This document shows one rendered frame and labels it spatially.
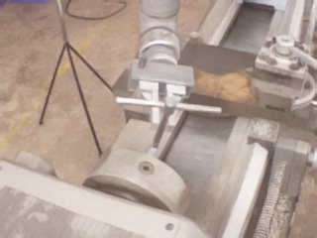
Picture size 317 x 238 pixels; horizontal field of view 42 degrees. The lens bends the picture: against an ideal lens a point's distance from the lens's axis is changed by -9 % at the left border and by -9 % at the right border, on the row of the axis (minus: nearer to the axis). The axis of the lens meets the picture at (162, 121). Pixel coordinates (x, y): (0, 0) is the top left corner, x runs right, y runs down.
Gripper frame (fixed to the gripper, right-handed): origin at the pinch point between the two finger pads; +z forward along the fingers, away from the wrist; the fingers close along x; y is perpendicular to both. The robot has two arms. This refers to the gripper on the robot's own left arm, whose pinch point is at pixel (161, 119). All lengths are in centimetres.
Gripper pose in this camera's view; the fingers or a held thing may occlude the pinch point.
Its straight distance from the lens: 88.4
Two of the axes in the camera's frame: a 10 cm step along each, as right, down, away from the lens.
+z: 0.3, 8.1, -5.9
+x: 9.7, 1.1, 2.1
